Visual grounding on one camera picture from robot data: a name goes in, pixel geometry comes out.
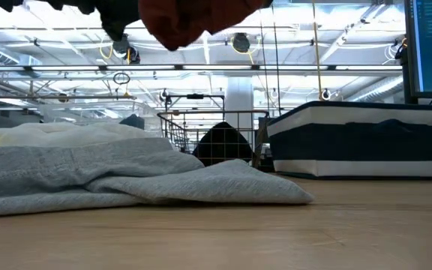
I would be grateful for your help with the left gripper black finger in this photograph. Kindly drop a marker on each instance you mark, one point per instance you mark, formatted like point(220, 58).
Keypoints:
point(118, 18)

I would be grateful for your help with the maroon cloth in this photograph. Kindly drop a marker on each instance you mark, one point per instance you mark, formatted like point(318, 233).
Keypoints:
point(186, 22)

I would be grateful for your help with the light grey cloth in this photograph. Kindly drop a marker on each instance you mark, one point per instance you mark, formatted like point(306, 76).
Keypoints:
point(126, 176)

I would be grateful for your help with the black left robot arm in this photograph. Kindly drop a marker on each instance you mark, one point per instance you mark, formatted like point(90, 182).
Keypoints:
point(6, 4)

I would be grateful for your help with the long ceiling light bar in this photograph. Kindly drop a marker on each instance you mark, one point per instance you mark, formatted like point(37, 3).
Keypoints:
point(201, 68)

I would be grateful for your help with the white building pillar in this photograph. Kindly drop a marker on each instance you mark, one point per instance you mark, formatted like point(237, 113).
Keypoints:
point(238, 101)

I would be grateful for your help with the navy white striped fabric bin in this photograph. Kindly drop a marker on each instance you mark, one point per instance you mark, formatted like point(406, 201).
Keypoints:
point(351, 146)

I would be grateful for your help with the long dark metal rail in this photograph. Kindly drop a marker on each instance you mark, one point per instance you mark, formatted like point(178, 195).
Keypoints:
point(51, 97)

